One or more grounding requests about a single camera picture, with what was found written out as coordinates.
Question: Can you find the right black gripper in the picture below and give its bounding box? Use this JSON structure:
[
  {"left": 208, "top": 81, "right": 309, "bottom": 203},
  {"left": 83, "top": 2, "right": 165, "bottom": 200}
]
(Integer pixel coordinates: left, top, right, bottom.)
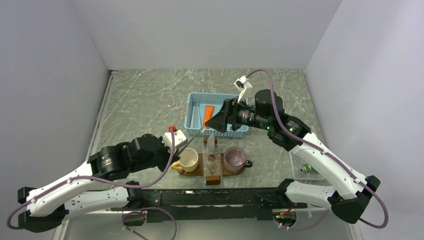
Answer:
[{"left": 205, "top": 95, "right": 272, "bottom": 133}]

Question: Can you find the light blue plastic basket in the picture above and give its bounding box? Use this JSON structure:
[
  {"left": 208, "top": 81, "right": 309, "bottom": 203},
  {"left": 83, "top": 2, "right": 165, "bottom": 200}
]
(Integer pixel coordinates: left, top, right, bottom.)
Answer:
[{"left": 184, "top": 92, "right": 249, "bottom": 138}]

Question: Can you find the yellow ceramic mug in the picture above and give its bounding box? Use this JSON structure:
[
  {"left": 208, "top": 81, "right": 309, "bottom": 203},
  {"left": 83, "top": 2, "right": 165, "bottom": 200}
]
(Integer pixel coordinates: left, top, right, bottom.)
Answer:
[{"left": 170, "top": 148, "right": 199, "bottom": 173}]

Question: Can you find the mauve ceramic cup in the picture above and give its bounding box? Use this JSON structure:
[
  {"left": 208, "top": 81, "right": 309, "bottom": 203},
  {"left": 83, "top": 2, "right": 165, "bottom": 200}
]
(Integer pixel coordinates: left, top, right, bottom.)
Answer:
[{"left": 223, "top": 146, "right": 253, "bottom": 173}]

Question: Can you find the brown oval wooden tray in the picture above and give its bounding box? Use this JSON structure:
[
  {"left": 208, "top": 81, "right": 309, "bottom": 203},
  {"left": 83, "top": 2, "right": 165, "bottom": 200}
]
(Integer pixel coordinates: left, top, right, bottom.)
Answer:
[{"left": 177, "top": 153, "right": 245, "bottom": 177}]

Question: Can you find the clear holder with brown ends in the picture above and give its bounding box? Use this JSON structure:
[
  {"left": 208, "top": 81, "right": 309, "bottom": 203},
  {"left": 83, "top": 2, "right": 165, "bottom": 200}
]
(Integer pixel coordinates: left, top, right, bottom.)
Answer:
[{"left": 202, "top": 135, "right": 223, "bottom": 186}]

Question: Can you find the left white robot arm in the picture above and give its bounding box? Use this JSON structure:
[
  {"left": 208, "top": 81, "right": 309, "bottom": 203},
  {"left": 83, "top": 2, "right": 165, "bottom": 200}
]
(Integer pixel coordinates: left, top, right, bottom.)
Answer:
[{"left": 14, "top": 131, "right": 187, "bottom": 233}]

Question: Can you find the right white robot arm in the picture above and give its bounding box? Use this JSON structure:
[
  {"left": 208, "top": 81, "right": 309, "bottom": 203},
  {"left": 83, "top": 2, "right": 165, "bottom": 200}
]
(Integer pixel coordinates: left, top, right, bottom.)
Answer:
[{"left": 205, "top": 89, "right": 380, "bottom": 224}]

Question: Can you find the orange toothpaste tube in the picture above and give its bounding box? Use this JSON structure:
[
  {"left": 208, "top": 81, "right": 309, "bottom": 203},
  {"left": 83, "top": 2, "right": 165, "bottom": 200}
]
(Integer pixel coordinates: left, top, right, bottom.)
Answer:
[{"left": 203, "top": 105, "right": 215, "bottom": 129}]

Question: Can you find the light blue toothbrush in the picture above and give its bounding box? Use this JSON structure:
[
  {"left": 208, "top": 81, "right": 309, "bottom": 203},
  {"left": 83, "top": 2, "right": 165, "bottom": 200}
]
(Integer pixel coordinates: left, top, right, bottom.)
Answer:
[{"left": 196, "top": 103, "right": 203, "bottom": 129}]

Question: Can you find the clear plastic container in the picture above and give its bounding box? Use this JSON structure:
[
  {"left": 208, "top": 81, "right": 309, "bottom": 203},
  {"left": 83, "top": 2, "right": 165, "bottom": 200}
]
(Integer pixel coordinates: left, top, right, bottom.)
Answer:
[{"left": 289, "top": 152, "right": 325, "bottom": 181}]

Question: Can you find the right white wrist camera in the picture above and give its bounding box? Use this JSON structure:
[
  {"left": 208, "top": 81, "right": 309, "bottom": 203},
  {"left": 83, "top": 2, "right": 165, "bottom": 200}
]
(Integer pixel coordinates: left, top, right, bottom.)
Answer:
[{"left": 233, "top": 75, "right": 253, "bottom": 103}]

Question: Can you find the aluminium frame rail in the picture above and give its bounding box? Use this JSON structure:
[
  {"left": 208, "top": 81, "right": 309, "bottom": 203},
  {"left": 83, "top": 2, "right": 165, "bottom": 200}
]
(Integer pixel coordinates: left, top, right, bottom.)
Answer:
[{"left": 84, "top": 69, "right": 119, "bottom": 163}]

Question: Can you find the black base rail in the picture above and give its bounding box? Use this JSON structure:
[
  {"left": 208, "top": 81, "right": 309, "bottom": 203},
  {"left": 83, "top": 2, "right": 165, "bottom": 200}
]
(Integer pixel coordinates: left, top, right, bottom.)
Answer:
[{"left": 142, "top": 187, "right": 307, "bottom": 221}]

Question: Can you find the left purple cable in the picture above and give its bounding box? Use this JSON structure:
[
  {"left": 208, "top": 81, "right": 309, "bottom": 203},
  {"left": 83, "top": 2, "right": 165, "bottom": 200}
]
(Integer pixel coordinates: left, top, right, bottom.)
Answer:
[{"left": 6, "top": 130, "right": 176, "bottom": 240}]

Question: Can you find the purple cable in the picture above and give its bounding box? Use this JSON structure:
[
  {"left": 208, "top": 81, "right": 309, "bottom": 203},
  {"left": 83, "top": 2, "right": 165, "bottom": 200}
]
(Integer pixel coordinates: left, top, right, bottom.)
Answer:
[
  {"left": 6, "top": 130, "right": 176, "bottom": 240},
  {"left": 245, "top": 68, "right": 390, "bottom": 232}
]

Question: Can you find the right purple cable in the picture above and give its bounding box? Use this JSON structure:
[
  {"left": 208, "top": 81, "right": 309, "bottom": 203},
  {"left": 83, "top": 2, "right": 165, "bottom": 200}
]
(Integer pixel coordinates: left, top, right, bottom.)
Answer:
[{"left": 245, "top": 68, "right": 390, "bottom": 232}]

